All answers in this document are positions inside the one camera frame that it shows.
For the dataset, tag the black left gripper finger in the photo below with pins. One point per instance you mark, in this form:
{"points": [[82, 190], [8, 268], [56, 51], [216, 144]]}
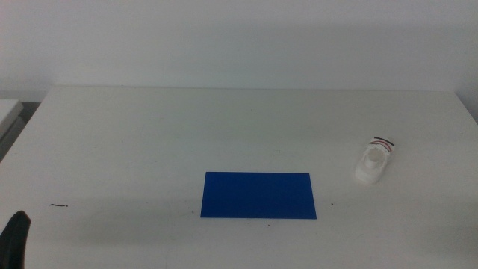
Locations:
{"points": [[14, 243]]}

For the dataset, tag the blue rectangular mat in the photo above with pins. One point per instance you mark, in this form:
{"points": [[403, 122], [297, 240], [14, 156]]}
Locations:
{"points": [[257, 195]]}

